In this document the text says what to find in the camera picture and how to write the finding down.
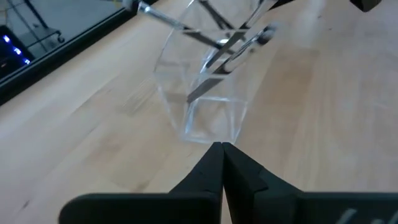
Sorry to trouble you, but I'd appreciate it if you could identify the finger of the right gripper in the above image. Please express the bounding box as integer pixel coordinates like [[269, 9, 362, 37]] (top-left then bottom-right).
[[349, 0, 383, 13]]

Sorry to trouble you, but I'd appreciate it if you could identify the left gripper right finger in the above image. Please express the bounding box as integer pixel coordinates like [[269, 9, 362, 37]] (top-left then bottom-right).
[[223, 142, 398, 224]]

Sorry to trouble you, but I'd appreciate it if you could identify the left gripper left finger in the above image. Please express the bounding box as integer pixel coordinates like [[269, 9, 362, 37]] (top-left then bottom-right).
[[58, 142, 224, 224]]

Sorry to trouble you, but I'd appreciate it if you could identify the clear acrylic three-compartment organizer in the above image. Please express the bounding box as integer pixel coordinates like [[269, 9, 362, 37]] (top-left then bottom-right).
[[153, 0, 280, 144]]

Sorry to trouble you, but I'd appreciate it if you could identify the grey wheeled cart base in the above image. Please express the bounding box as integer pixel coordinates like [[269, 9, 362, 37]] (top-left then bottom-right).
[[6, 0, 66, 50]]

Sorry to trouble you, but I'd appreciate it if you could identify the black aluminium table frame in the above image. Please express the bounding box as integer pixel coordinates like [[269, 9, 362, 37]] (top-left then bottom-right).
[[0, 0, 159, 106]]

